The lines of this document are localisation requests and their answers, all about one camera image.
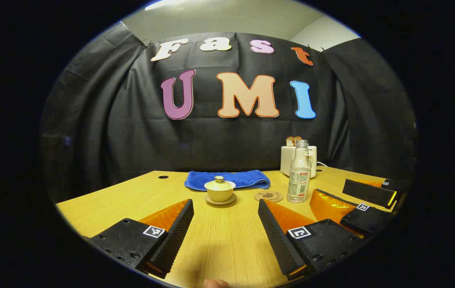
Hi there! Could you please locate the black backdrop cloth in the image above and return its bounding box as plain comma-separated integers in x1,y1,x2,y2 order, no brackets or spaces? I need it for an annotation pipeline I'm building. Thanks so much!
40,22,418,202

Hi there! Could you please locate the cream ceramic saucer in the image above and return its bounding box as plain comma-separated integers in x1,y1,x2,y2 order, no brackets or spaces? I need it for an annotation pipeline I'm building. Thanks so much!
204,193,237,206

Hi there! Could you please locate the blue folded towel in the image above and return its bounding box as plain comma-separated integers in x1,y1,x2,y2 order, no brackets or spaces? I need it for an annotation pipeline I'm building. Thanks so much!
184,170,271,191

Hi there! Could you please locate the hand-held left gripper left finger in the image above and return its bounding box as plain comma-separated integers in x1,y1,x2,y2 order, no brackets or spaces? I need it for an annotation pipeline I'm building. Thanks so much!
82,199,195,279

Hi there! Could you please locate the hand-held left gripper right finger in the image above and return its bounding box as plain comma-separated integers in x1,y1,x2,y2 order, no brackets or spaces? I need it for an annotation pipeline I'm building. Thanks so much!
257,199,368,280

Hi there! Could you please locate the round cork coaster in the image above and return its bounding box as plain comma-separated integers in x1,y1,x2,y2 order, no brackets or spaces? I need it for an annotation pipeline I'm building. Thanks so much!
254,190,284,203

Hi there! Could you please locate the ceiling light panel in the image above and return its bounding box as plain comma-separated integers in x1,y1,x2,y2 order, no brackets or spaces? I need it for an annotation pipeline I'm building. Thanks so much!
146,0,188,10

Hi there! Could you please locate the cream teacup lid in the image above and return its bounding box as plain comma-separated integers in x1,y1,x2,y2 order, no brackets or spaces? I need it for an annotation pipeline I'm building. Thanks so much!
204,176,236,191

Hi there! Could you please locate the cream ceramic teacup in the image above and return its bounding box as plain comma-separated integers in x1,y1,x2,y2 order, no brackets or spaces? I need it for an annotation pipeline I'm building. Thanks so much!
206,187,235,202

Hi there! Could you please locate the white toaster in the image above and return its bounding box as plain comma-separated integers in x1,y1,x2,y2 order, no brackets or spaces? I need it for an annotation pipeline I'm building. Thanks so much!
280,145,317,178

